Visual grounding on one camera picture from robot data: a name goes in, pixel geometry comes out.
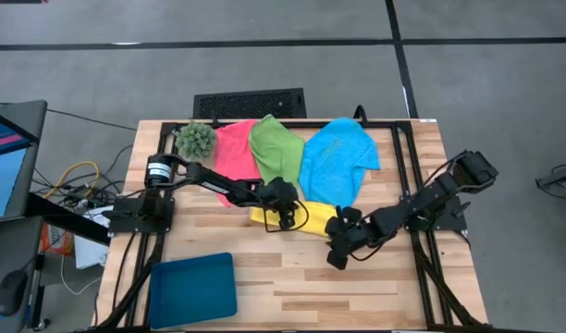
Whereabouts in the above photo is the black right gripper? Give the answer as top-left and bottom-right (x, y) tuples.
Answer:
(324, 206), (384, 271)

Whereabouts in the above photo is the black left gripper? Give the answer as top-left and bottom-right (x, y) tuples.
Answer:
(259, 176), (301, 231)

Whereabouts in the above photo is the yellow microfiber towel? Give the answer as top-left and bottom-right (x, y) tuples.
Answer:
(249, 200), (338, 239)

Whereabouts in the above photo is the green microfiber towel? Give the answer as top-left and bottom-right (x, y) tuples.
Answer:
(249, 114), (306, 193)

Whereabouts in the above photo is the blue microfiber towel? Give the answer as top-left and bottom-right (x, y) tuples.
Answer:
(298, 117), (381, 208)

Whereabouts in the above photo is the pink microfiber towel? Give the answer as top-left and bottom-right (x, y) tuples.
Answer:
(213, 119), (264, 208)

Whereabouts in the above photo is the teal plastic tray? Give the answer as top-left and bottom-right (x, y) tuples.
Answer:
(148, 252), (239, 330)

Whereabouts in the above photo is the black perforated box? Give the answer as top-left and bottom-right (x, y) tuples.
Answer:
(192, 87), (308, 120)

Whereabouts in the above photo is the potted artificial green plant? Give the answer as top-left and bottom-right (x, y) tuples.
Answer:
(174, 120), (218, 162)

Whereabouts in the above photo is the white paper sheet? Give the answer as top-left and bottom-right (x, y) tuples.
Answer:
(73, 205), (111, 270)

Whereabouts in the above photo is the orange packet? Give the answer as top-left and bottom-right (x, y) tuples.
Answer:
(40, 223), (75, 257)

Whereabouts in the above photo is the grey side desk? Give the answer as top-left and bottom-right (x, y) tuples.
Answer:
(0, 191), (112, 333)

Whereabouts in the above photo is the black computer mouse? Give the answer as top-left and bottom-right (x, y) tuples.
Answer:
(0, 269), (29, 317)

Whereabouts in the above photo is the computer monitor with blue screen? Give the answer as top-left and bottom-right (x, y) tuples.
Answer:
(0, 100), (48, 223)

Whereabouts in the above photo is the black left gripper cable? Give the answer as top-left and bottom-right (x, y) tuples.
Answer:
(263, 199), (311, 234)

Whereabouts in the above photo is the black metal table frame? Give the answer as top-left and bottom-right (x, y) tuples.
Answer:
(95, 118), (490, 333)

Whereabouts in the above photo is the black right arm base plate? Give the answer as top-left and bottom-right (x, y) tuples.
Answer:
(400, 194), (469, 233)

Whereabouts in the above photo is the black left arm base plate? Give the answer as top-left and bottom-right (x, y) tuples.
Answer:
(107, 196), (177, 235)

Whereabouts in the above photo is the yellow cable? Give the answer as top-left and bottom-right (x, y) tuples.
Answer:
(44, 160), (101, 200)

